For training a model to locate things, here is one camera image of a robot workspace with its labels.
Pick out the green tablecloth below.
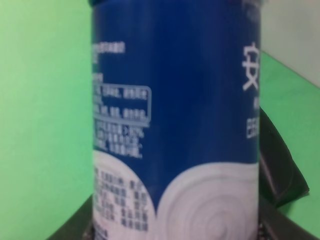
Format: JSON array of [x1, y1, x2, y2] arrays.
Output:
[[0, 0, 320, 240]]

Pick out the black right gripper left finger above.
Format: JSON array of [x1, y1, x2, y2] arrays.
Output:
[[47, 196, 93, 240]]

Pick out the blue capped yogurt bottle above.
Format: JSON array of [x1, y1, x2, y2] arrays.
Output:
[[89, 0, 262, 240]]

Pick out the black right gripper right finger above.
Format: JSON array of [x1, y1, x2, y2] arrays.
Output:
[[257, 109, 316, 240]]

